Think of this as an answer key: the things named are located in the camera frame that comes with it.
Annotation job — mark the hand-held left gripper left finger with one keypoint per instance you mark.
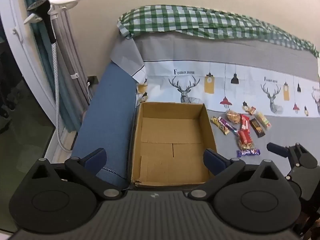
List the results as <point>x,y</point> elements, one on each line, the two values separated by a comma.
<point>96,159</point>

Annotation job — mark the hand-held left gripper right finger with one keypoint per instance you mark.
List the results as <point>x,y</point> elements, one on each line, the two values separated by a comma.
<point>212,160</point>

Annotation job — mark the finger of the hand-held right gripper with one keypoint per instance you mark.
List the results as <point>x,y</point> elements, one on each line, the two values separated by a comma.
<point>277,149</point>

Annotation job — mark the purple snack packet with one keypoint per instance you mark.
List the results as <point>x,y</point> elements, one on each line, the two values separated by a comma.
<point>248,152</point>

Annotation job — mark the red label nut packet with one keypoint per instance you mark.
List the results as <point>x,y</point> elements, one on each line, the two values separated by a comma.
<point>245,138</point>

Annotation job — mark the red white label snack packet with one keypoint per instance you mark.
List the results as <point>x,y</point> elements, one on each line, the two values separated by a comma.
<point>244,122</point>

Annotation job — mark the brown cardboard box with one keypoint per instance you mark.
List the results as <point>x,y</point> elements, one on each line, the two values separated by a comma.
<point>162,135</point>

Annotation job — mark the dark brown snack bar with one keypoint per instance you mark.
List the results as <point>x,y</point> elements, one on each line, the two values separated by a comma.
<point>257,128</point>

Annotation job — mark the green yellow snack packet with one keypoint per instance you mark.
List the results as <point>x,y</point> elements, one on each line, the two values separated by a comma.
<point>263,120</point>

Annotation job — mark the gold snack bar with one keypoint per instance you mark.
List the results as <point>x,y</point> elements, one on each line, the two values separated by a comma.
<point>218,124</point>

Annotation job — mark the purple striped snack bar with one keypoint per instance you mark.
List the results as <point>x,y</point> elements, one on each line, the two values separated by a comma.
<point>228,125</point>

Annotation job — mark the small red orange candy packet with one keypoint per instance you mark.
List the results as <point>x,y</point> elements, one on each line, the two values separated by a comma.
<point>250,110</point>

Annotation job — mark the clear yellow cracker packet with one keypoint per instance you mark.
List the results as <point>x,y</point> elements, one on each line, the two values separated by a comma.
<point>232,117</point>

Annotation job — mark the blue mattress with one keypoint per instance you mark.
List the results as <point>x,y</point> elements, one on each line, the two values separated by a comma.
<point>107,110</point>

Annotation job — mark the deer print bed sheet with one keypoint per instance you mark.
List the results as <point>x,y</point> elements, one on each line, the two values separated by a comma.
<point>187,52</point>

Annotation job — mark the grey curtain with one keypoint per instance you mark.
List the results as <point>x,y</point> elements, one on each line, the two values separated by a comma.
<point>70,42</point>

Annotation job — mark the green checked blanket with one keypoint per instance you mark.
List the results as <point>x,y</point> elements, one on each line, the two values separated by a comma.
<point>190,20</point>

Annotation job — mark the black garment steamer head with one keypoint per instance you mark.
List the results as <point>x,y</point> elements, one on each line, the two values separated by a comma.
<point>43,12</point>

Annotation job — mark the white hanger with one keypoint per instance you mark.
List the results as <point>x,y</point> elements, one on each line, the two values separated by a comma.
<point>67,1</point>

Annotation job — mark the wall socket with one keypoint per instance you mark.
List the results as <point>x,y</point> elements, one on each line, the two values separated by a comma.
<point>93,80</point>

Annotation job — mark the white window frame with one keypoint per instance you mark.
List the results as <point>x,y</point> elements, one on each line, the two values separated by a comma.
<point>22,55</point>

